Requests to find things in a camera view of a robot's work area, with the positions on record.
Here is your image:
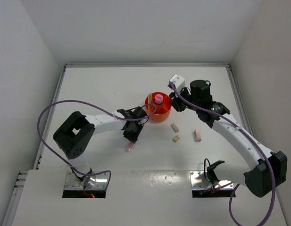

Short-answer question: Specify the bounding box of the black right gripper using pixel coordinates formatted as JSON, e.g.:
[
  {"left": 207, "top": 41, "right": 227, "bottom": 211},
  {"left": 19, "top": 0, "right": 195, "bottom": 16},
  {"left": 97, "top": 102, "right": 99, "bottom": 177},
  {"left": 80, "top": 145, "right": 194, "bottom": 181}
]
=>
[{"left": 168, "top": 85, "right": 200, "bottom": 112}]

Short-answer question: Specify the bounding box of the pink correction tape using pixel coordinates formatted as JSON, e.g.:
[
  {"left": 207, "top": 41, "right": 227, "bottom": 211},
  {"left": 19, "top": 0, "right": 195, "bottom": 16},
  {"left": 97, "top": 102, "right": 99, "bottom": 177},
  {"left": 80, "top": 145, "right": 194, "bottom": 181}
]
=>
[{"left": 125, "top": 142, "right": 134, "bottom": 153}]

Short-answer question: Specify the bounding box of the pink capped clear tube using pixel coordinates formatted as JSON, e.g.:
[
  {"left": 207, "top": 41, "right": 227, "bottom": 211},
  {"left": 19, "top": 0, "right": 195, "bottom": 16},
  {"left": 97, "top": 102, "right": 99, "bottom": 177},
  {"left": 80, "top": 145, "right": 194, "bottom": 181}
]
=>
[{"left": 153, "top": 94, "right": 164, "bottom": 105}]

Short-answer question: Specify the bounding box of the pale pink eraser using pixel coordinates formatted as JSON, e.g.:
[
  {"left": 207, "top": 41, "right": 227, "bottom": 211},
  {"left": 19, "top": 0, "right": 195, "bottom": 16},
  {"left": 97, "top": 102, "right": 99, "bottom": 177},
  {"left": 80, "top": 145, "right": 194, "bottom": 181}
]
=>
[{"left": 194, "top": 129, "right": 202, "bottom": 142}]

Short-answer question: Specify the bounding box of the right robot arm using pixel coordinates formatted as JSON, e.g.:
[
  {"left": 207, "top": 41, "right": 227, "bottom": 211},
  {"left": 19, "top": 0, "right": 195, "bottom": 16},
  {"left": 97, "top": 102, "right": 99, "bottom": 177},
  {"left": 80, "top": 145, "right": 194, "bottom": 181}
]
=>
[{"left": 168, "top": 76, "right": 288, "bottom": 198}]

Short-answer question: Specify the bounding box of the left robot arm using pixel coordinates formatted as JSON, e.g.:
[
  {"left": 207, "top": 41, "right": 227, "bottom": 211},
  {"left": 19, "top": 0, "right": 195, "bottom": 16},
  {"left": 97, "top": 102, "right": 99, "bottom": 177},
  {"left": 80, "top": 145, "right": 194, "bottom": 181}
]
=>
[{"left": 53, "top": 106, "right": 148, "bottom": 183}]

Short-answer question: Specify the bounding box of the grey eraser block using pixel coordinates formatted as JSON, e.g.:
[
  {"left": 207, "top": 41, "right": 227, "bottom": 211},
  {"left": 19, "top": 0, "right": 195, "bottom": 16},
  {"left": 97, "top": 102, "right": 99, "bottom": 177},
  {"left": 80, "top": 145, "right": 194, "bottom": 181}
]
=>
[{"left": 171, "top": 123, "right": 179, "bottom": 133}]

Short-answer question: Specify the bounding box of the orange round desk organizer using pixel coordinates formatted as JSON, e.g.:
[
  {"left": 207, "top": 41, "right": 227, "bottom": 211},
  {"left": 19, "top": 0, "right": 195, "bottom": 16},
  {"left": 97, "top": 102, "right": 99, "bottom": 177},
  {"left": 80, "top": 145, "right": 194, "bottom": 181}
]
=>
[{"left": 144, "top": 92, "right": 171, "bottom": 122}]

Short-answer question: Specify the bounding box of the cream pen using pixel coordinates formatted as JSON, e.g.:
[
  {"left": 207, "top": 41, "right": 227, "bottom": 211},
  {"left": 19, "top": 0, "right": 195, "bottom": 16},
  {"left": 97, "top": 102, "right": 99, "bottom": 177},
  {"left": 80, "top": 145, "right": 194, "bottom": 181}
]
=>
[{"left": 147, "top": 93, "right": 151, "bottom": 110}]

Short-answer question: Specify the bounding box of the small yellow eraser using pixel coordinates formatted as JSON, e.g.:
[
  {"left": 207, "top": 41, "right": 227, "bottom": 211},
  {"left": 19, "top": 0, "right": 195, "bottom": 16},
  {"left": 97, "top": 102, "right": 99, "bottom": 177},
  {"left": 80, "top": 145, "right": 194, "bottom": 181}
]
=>
[{"left": 173, "top": 136, "right": 180, "bottom": 143}]

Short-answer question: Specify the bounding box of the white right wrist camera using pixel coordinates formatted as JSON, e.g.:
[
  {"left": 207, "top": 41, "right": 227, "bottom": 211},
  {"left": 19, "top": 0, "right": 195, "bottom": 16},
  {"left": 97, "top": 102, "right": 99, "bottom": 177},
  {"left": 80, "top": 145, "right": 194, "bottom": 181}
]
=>
[{"left": 168, "top": 74, "right": 185, "bottom": 91}]

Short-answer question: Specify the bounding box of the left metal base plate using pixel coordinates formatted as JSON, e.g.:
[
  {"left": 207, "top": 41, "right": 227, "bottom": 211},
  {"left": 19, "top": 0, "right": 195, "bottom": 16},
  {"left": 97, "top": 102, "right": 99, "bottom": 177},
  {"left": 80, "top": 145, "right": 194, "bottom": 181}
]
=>
[{"left": 64, "top": 171, "right": 109, "bottom": 191}]

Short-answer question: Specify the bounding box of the metal base plate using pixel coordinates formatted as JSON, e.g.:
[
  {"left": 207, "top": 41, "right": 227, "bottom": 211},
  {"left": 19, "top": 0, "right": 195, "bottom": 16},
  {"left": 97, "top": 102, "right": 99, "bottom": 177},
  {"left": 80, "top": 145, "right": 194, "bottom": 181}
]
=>
[
  {"left": 190, "top": 170, "right": 234, "bottom": 191},
  {"left": 64, "top": 171, "right": 109, "bottom": 191}
]

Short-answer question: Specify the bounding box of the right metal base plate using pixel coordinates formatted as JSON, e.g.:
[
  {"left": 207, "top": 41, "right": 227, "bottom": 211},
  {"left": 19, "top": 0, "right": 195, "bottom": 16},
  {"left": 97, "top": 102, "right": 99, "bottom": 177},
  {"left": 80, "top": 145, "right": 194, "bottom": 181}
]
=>
[{"left": 190, "top": 170, "right": 234, "bottom": 191}]

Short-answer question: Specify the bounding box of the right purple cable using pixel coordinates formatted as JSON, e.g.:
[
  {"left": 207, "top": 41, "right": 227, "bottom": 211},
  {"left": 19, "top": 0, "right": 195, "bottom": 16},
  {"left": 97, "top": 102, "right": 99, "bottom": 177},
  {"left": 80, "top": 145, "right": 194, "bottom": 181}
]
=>
[{"left": 170, "top": 82, "right": 277, "bottom": 226}]

